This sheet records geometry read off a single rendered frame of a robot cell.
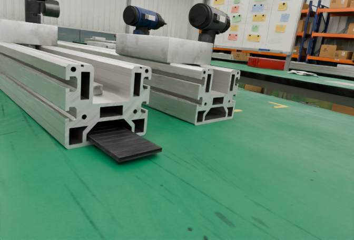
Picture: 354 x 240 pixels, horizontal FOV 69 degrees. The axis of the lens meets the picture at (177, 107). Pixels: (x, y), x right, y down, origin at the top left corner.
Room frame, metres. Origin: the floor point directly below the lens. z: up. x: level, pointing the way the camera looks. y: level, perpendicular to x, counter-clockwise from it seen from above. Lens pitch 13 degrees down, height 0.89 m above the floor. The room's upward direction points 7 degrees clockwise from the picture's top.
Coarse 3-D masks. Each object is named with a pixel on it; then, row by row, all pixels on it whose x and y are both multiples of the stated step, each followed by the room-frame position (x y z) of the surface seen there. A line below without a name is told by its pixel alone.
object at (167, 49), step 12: (120, 36) 0.52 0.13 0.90; (132, 36) 0.49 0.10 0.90; (144, 36) 0.46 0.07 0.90; (156, 36) 0.44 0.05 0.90; (120, 48) 0.52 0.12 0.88; (132, 48) 0.49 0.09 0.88; (144, 48) 0.46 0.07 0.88; (156, 48) 0.44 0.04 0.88; (168, 48) 0.42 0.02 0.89; (180, 48) 0.44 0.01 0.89; (192, 48) 0.46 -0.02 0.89; (204, 48) 0.48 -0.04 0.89; (156, 60) 0.44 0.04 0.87; (168, 60) 0.42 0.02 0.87; (180, 60) 0.44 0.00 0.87; (192, 60) 0.46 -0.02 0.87; (204, 60) 0.48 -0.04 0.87
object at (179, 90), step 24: (72, 48) 0.70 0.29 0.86; (96, 48) 0.75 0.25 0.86; (168, 72) 0.44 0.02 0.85; (192, 72) 0.38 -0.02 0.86; (216, 72) 0.44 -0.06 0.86; (168, 96) 0.42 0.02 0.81; (192, 96) 0.38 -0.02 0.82; (216, 96) 0.40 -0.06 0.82; (192, 120) 0.38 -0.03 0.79; (216, 120) 0.41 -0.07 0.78
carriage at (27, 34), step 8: (0, 24) 0.47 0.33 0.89; (8, 24) 0.48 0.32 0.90; (16, 24) 0.49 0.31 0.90; (24, 24) 0.50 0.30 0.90; (32, 24) 0.51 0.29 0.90; (40, 24) 0.52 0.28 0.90; (0, 32) 0.47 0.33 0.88; (8, 32) 0.48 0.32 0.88; (16, 32) 0.49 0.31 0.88; (24, 32) 0.50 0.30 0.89; (32, 32) 0.51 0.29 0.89; (40, 32) 0.52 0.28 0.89; (48, 32) 0.53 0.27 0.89; (56, 32) 0.54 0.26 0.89; (0, 40) 0.47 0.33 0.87; (8, 40) 0.48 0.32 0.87; (16, 40) 0.49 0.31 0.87; (24, 40) 0.50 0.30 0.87; (32, 40) 0.51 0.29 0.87; (40, 40) 0.52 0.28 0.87; (48, 40) 0.53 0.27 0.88; (56, 40) 0.54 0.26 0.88
